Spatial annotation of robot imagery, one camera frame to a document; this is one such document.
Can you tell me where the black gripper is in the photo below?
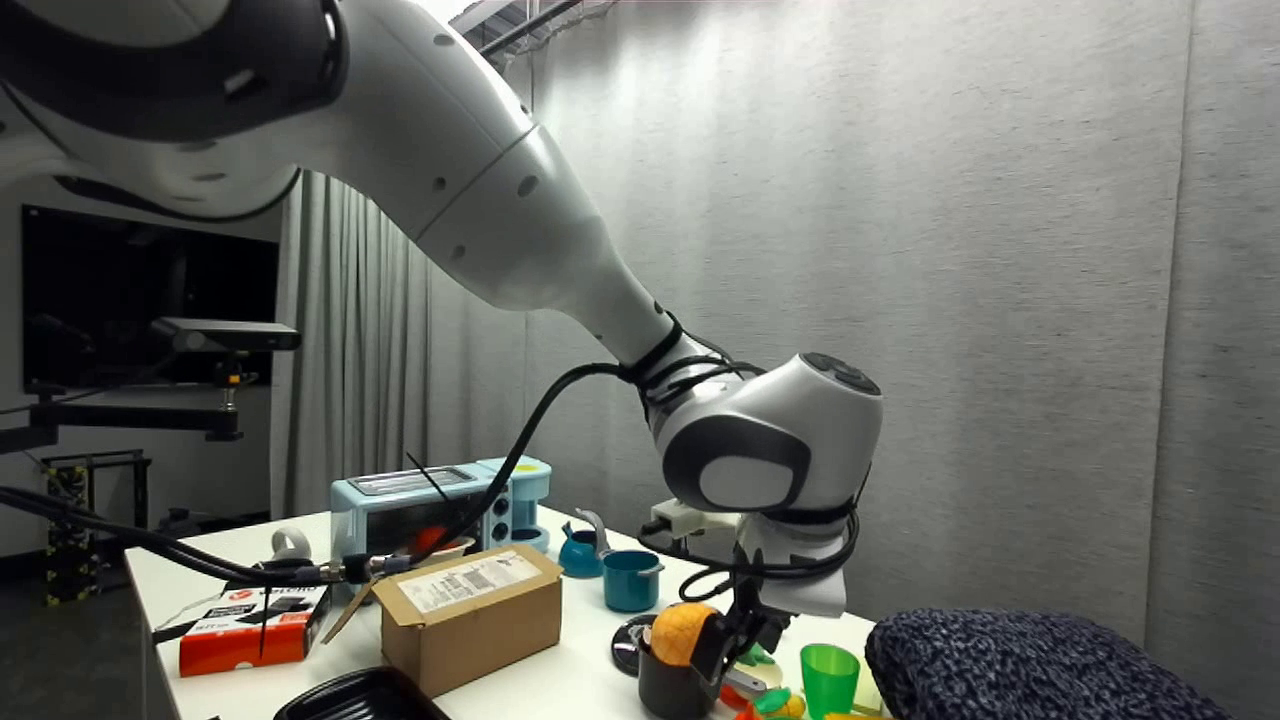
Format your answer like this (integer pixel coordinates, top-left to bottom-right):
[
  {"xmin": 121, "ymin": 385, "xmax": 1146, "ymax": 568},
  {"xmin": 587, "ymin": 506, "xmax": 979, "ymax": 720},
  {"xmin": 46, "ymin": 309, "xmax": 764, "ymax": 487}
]
[{"xmin": 713, "ymin": 586, "xmax": 808, "ymax": 691}]

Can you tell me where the orange toy pineapple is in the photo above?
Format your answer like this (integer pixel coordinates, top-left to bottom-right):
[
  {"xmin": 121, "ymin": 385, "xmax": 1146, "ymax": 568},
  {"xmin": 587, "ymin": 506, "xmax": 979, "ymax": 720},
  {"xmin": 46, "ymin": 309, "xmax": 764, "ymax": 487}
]
[{"xmin": 646, "ymin": 599, "xmax": 725, "ymax": 671}]

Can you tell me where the green toy leafy vegetable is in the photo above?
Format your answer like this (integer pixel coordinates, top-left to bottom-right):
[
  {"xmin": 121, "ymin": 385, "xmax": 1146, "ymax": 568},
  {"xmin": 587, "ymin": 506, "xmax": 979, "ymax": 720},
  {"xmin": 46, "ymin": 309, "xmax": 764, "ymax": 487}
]
[{"xmin": 741, "ymin": 635, "xmax": 790, "ymax": 671}]

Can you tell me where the green and yellow toy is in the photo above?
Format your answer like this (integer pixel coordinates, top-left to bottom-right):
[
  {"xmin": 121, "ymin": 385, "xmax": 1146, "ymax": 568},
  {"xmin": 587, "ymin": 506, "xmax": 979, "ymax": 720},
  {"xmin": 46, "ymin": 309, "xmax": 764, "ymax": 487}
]
[{"xmin": 752, "ymin": 685, "xmax": 811, "ymax": 720}]

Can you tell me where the green plastic cup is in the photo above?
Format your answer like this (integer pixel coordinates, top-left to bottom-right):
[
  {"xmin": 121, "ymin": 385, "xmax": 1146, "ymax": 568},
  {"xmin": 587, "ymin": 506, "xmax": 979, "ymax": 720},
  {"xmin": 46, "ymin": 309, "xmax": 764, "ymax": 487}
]
[{"xmin": 795, "ymin": 642, "xmax": 865, "ymax": 720}]

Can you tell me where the dark knitted cloth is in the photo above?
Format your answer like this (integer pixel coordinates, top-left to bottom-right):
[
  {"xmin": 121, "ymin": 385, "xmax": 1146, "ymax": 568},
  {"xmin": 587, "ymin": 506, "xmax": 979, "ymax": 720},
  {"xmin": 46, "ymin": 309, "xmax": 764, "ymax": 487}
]
[{"xmin": 865, "ymin": 604, "xmax": 1232, "ymax": 720}]

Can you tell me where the brown cardboard box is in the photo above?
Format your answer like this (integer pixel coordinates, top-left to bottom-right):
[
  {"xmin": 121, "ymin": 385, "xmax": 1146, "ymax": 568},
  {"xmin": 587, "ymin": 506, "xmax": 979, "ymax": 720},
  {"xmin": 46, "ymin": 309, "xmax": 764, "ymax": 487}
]
[{"xmin": 369, "ymin": 540, "xmax": 569, "ymax": 699}]

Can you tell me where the black tray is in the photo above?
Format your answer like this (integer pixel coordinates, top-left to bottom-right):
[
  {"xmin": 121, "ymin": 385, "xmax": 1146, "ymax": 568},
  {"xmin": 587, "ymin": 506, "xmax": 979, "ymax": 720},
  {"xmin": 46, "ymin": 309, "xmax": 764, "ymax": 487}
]
[{"xmin": 273, "ymin": 663, "xmax": 455, "ymax": 720}]

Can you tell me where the light blue toy oven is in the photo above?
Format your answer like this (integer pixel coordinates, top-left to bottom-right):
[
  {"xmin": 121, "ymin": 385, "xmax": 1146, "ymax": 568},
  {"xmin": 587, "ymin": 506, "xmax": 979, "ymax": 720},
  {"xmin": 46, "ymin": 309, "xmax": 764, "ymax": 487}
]
[{"xmin": 327, "ymin": 453, "xmax": 554, "ymax": 574}]

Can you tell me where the grey round cup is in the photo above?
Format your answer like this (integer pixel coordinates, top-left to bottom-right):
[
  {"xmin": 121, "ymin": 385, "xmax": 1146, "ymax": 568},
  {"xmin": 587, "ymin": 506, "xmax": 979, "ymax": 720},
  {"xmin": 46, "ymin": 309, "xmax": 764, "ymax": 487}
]
[{"xmin": 268, "ymin": 523, "xmax": 315, "ymax": 566}]

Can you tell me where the grey curtain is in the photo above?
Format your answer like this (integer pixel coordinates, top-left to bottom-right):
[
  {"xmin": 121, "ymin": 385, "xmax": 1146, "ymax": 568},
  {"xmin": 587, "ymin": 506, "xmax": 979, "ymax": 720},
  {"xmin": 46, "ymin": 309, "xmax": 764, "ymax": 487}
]
[{"xmin": 265, "ymin": 163, "xmax": 630, "ymax": 529}]

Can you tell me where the red and black box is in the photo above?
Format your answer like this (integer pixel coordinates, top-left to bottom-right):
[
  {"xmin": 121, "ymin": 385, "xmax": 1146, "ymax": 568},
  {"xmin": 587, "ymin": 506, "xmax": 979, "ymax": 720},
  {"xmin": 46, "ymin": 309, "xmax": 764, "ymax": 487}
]
[{"xmin": 175, "ymin": 581, "xmax": 330, "ymax": 681}]

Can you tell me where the metal equipment rack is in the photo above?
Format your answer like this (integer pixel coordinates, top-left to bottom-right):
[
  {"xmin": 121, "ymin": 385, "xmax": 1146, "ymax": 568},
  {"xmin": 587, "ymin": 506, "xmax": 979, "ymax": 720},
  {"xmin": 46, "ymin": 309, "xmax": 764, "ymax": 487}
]
[{"xmin": 34, "ymin": 447, "xmax": 150, "ymax": 609}]

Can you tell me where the black monitor screen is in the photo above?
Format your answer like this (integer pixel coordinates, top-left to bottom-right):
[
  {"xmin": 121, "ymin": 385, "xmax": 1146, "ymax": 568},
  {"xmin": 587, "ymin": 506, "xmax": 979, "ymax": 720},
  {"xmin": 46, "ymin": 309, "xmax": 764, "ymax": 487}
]
[{"xmin": 14, "ymin": 200, "xmax": 285, "ymax": 401}]

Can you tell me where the teal pot with grey handles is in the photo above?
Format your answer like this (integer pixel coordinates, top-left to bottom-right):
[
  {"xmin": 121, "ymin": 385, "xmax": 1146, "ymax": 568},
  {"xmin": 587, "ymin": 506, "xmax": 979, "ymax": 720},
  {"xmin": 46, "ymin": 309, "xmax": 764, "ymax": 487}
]
[{"xmin": 598, "ymin": 550, "xmax": 667, "ymax": 615}]

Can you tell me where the teal kettle with grey handle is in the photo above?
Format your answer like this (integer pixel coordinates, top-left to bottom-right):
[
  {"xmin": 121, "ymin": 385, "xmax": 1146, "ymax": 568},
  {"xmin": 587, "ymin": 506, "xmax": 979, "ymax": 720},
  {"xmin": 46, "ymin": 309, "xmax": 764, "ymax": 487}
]
[{"xmin": 554, "ymin": 509, "xmax": 615, "ymax": 581}]

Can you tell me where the black stereo camera bar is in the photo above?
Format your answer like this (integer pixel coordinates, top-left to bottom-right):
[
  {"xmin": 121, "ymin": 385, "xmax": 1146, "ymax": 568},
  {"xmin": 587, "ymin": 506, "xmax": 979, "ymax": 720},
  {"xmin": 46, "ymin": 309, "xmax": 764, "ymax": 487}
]
[{"xmin": 146, "ymin": 318, "xmax": 305, "ymax": 361}]

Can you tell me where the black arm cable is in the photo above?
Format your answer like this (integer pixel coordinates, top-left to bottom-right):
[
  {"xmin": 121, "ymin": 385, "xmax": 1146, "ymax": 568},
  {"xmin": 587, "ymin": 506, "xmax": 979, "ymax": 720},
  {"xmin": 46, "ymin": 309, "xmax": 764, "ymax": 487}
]
[{"xmin": 0, "ymin": 314, "xmax": 865, "ymax": 612}]

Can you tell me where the ceiling light rail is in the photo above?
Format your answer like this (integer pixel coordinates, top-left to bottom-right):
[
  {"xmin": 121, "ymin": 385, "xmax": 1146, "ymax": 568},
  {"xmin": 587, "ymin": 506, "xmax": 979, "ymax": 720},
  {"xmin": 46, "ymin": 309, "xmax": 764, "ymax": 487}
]
[{"xmin": 445, "ymin": 0, "xmax": 595, "ymax": 60}]

